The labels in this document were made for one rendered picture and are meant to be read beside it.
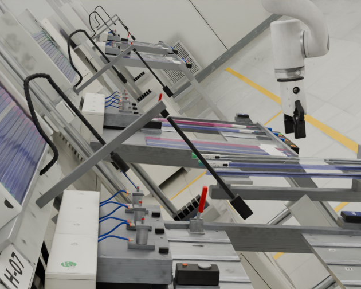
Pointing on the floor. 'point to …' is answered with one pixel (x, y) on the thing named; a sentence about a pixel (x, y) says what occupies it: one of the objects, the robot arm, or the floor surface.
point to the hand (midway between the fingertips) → (294, 132)
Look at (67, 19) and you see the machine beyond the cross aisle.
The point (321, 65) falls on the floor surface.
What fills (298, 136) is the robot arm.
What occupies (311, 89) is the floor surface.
